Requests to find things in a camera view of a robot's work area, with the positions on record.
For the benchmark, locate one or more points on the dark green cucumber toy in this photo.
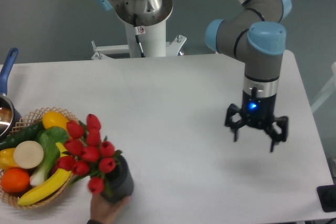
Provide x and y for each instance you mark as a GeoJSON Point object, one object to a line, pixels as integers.
{"type": "Point", "coordinates": [28, 133]}

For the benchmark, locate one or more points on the orange plastic fruit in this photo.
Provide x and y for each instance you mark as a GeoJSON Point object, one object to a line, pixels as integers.
{"type": "Point", "coordinates": [15, 180]}

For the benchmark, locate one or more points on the beige round radish slice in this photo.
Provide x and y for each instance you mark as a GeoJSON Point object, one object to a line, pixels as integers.
{"type": "Point", "coordinates": [28, 154]}

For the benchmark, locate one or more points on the blue handled saucepan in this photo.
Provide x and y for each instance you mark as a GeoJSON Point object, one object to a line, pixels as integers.
{"type": "Point", "coordinates": [9, 115]}

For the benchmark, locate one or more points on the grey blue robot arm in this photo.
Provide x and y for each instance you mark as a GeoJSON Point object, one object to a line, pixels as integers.
{"type": "Point", "coordinates": [255, 37]}

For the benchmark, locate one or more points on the yellow lemon squash toy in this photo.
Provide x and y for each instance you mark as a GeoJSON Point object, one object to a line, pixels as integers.
{"type": "Point", "coordinates": [53, 118]}

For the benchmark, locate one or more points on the dark grey ribbed vase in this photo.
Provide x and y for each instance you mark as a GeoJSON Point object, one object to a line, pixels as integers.
{"type": "Point", "coordinates": [118, 183]}

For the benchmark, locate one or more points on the person's hand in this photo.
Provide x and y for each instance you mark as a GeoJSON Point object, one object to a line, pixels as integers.
{"type": "Point", "coordinates": [102, 211]}

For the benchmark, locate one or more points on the woven wicker basket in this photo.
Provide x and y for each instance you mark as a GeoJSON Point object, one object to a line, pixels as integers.
{"type": "Point", "coordinates": [29, 119]}

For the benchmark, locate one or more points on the yellow plastic banana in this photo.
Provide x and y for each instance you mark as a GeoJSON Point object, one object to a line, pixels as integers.
{"type": "Point", "coordinates": [46, 189]}

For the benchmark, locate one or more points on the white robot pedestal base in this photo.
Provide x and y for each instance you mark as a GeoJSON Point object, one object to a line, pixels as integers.
{"type": "Point", "coordinates": [145, 28]}

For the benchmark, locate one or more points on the black device at edge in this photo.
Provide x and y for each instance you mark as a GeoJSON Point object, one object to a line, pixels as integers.
{"type": "Point", "coordinates": [326, 196]}

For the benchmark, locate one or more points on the white frame at right edge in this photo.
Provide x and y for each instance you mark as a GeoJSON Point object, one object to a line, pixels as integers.
{"type": "Point", "coordinates": [324, 92]}

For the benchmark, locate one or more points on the green bok choy toy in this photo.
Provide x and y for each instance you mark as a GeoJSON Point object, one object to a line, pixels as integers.
{"type": "Point", "coordinates": [48, 139]}

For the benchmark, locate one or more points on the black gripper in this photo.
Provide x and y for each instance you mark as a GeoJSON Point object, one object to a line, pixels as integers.
{"type": "Point", "coordinates": [258, 111]}

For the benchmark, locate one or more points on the red tulip bouquet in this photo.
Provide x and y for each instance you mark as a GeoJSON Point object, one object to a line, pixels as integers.
{"type": "Point", "coordinates": [88, 155]}

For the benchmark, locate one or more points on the yellow bell pepper toy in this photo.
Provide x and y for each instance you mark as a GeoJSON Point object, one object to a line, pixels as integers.
{"type": "Point", "coordinates": [7, 159]}

